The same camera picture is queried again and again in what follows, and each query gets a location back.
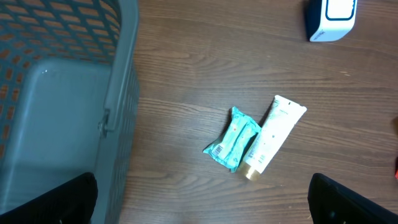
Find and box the orange noodle packet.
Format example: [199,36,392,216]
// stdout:
[394,157,398,181]

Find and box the grey plastic mesh basket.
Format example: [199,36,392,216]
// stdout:
[1,0,139,223]

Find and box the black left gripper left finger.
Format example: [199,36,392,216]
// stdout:
[1,172,98,224]

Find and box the teal wipes packet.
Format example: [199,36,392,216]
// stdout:
[203,106,261,173]

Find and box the white cream tube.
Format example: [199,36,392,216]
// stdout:
[238,95,307,181]

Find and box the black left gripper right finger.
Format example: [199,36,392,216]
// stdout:
[308,173,397,224]

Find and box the white barcode scanner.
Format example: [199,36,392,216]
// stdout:
[305,0,358,42]

